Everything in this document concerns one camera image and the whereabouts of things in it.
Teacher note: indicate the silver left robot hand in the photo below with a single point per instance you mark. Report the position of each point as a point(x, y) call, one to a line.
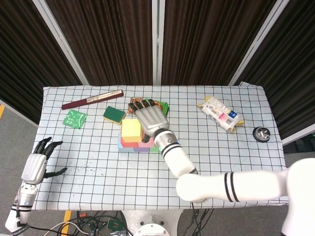
point(33, 168)

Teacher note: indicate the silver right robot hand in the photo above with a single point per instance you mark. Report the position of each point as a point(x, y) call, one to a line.
point(152, 119)

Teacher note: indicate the yellow foam cube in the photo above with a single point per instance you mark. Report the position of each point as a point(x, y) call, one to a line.
point(130, 127)

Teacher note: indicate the pink foam cube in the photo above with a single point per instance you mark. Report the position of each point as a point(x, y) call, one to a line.
point(150, 143)

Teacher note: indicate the green foam cube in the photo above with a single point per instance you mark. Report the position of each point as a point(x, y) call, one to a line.
point(154, 149)

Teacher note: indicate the purple foam cube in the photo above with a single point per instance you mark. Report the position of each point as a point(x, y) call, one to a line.
point(141, 149)

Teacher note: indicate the red foam cube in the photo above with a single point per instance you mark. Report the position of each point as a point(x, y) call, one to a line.
point(128, 144)

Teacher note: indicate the light blue foam cube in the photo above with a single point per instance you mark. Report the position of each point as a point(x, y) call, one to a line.
point(125, 149)

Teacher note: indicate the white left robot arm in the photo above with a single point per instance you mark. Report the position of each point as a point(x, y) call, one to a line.
point(25, 196)

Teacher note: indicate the orange green snack bag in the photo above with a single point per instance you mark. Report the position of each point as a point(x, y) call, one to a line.
point(163, 107)

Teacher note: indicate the green and yellow sponge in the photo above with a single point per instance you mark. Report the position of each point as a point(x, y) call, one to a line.
point(114, 115)

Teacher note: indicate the dark red folded fan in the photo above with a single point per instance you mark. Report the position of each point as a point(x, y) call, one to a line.
point(98, 98)

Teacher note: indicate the green sachet packet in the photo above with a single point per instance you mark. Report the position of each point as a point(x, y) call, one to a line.
point(75, 119)

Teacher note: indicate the white plastic noodle package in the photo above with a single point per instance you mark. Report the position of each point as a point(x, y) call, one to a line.
point(221, 114)

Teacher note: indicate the dark brown curtain panel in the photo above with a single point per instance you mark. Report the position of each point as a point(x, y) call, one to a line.
point(105, 41)
point(209, 41)
point(24, 61)
point(295, 73)

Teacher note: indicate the green circuit board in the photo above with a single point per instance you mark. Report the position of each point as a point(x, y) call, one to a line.
point(114, 224)

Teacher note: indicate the white partition base rail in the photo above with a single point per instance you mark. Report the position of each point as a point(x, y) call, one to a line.
point(297, 135)
point(17, 113)

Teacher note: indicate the white partition post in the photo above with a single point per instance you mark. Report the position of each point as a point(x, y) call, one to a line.
point(158, 41)
point(61, 41)
point(259, 41)

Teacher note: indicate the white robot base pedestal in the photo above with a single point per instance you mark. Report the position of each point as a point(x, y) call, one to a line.
point(152, 221)

